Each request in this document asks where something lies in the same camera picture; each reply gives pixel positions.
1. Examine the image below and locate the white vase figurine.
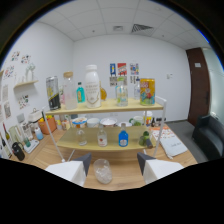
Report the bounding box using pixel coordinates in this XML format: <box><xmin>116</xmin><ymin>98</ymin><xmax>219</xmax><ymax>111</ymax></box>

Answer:
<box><xmin>24</xmin><ymin>63</ymin><xmax>36</xmax><ymax>83</ymax></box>

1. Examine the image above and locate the blue wall poster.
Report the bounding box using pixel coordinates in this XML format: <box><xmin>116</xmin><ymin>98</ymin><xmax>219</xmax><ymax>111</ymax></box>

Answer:
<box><xmin>109</xmin><ymin>63</ymin><xmax>117</xmax><ymax>77</ymax></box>

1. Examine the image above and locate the clear bottle red label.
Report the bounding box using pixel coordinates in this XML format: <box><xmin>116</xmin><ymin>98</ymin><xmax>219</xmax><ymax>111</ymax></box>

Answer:
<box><xmin>96</xmin><ymin>124</ymin><xmax>109</xmax><ymax>148</ymax></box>

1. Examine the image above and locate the multicolour wall poster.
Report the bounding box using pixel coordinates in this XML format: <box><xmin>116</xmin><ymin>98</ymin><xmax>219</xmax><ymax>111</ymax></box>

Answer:
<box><xmin>129</xmin><ymin>63</ymin><xmax>140</xmax><ymax>76</ymax></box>

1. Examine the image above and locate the small teal bottle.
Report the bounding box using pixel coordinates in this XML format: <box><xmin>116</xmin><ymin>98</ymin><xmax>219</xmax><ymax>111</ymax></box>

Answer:
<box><xmin>76</xmin><ymin>81</ymin><xmax>86</xmax><ymax>104</ymax></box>

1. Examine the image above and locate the black armchair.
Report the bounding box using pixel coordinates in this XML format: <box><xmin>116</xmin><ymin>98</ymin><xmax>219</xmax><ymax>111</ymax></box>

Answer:
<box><xmin>191</xmin><ymin>114</ymin><xmax>224</xmax><ymax>161</ymax></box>

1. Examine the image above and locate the red wall poster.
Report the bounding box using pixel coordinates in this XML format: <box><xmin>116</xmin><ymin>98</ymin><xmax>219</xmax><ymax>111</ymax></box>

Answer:
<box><xmin>116</xmin><ymin>62</ymin><xmax>128</xmax><ymax>77</ymax></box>

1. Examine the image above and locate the white milk bottle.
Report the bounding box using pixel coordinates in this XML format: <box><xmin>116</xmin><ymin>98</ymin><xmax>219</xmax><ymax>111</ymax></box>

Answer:
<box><xmin>83</xmin><ymin>64</ymin><xmax>102</xmax><ymax>109</ymax></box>

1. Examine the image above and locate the orange menu sheet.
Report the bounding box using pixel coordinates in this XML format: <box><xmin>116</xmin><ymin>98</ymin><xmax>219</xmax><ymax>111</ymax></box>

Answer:
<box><xmin>149</xmin><ymin>125</ymin><xmax>176</xmax><ymax>141</ymax></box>

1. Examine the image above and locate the white countertop appliance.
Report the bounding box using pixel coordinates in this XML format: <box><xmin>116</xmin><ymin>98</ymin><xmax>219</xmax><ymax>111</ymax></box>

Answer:
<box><xmin>27</xmin><ymin>108</ymin><xmax>43</xmax><ymax>124</ymax></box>

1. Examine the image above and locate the ceiling air vent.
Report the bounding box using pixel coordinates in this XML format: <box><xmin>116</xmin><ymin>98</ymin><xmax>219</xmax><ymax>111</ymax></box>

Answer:
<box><xmin>130</xmin><ymin>23</ymin><xmax>155</xmax><ymax>34</ymax></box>

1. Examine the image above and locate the white folded cloth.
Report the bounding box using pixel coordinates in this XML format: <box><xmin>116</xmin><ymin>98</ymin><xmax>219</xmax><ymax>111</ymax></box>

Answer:
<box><xmin>159</xmin><ymin>134</ymin><xmax>189</xmax><ymax>158</ymax></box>

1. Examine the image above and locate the white and green mug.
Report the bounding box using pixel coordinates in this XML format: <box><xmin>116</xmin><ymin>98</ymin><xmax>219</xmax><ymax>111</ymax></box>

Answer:
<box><xmin>129</xmin><ymin>115</ymin><xmax>144</xmax><ymax>127</ymax></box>

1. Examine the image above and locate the black and yellow can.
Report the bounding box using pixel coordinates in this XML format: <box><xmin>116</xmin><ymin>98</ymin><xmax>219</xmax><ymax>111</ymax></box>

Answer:
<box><xmin>45</xmin><ymin>75</ymin><xmax>62</xmax><ymax>111</ymax></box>

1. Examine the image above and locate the orange pot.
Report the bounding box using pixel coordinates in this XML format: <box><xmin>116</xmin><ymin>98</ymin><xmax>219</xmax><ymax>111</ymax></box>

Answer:
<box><xmin>37</xmin><ymin>116</ymin><xmax>57</xmax><ymax>136</ymax></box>

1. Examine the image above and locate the black kettle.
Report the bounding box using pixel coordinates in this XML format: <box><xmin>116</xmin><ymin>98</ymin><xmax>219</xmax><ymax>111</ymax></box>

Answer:
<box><xmin>11</xmin><ymin>141</ymin><xmax>26</xmax><ymax>162</ymax></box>

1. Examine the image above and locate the white tray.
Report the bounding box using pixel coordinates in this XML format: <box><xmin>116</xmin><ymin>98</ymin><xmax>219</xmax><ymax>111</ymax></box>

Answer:
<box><xmin>23</xmin><ymin>139</ymin><xmax>40</xmax><ymax>154</ymax></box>

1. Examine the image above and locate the white bowl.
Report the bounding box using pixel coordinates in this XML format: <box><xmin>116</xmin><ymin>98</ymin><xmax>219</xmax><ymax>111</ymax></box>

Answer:
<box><xmin>99</xmin><ymin>116</ymin><xmax>118</xmax><ymax>128</ymax></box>
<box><xmin>86</xmin><ymin>117</ymin><xmax>101</xmax><ymax>129</ymax></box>

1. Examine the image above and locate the brown door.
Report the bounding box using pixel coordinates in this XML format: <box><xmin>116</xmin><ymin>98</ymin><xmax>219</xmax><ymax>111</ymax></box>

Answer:
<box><xmin>185</xmin><ymin>47</ymin><xmax>212</xmax><ymax>127</ymax></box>

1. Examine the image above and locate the two-tier wooden shelf rack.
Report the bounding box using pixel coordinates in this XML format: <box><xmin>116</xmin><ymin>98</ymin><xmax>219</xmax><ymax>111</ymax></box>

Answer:
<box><xmin>42</xmin><ymin>95</ymin><xmax>168</xmax><ymax>163</ymax></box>

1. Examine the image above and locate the clear glass with ice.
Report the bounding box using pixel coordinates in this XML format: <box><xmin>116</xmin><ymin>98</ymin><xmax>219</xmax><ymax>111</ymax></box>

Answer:
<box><xmin>92</xmin><ymin>158</ymin><xmax>114</xmax><ymax>185</ymax></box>

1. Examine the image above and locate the lime jar with cork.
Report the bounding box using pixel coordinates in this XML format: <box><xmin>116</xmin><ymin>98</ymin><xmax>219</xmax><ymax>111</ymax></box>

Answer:
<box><xmin>138</xmin><ymin>130</ymin><xmax>154</xmax><ymax>149</ymax></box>

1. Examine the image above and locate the small pink bottle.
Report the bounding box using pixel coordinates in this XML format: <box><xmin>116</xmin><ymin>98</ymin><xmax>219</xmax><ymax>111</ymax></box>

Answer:
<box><xmin>59</xmin><ymin>85</ymin><xmax>65</xmax><ymax>105</ymax></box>

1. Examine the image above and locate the tall clear bottle wooden cap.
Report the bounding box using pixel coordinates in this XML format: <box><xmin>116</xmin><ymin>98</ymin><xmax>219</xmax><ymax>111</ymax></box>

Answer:
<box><xmin>62</xmin><ymin>71</ymin><xmax>78</xmax><ymax>111</ymax></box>

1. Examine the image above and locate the blue patterned bowl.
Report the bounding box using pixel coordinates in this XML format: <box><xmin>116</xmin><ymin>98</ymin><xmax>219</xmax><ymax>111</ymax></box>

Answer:
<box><xmin>71</xmin><ymin>116</ymin><xmax>88</xmax><ymax>129</ymax></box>

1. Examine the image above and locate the blue liquor bottle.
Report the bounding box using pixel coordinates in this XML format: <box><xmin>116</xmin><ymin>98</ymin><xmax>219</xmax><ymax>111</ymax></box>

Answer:
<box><xmin>118</xmin><ymin>122</ymin><xmax>130</xmax><ymax>148</ymax></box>

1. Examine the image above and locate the white lidded yellow cup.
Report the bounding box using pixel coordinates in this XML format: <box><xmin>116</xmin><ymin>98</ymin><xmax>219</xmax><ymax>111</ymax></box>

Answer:
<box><xmin>143</xmin><ymin>110</ymin><xmax>154</xmax><ymax>127</ymax></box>

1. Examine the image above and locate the wooden wall shelf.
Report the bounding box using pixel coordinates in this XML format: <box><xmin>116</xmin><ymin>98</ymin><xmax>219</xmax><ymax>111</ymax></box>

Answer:
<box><xmin>13</xmin><ymin>78</ymin><xmax>39</xmax><ymax>89</ymax></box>

